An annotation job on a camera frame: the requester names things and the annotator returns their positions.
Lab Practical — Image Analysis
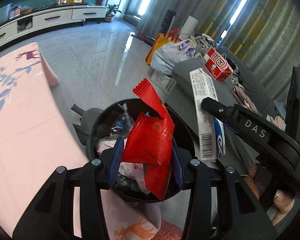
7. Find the white tv cabinet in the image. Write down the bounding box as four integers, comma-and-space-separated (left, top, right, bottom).
0, 4, 107, 48

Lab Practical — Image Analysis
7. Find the pink printed plastic bag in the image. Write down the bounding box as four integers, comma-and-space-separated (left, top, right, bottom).
96, 137, 150, 194

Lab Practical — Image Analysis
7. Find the black trash bin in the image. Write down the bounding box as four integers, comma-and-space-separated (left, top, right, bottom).
85, 99, 195, 203

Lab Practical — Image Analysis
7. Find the black floor lamp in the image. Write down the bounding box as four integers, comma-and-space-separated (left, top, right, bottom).
160, 0, 180, 34

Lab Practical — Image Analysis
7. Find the clear plastic storage bin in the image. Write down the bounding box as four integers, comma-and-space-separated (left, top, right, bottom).
0, 3, 12, 25

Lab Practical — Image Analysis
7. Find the cardboard box on floor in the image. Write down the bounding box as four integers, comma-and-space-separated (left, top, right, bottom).
151, 70, 176, 95

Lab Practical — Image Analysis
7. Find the white purple plastic bag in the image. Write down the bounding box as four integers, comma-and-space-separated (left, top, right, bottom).
150, 39, 196, 76

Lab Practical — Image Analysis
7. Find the red foil snack wrapper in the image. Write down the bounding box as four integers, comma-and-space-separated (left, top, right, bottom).
122, 79, 174, 201

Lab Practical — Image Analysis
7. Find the pink leaf print tablecloth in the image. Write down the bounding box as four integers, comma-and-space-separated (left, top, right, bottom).
0, 43, 182, 239

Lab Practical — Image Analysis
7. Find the grey sofa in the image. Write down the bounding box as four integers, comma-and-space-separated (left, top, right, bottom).
165, 45, 300, 235

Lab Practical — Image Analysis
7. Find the black and clear plastic bag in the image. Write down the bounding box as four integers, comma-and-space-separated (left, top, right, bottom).
110, 103, 134, 138

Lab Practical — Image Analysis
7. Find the person's right hand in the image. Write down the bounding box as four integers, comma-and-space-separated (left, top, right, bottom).
247, 163, 297, 227

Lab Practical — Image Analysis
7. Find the orange shopping bag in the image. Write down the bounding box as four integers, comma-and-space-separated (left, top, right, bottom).
145, 28, 180, 65

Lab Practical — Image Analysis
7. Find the red white carton box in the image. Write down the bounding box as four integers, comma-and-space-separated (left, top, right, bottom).
203, 48, 233, 82

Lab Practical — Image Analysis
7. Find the small potted floor plant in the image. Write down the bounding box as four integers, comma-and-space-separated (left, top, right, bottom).
104, 4, 122, 22

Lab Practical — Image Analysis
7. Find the white blue toothpaste box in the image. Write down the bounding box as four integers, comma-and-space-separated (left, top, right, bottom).
190, 68, 226, 162

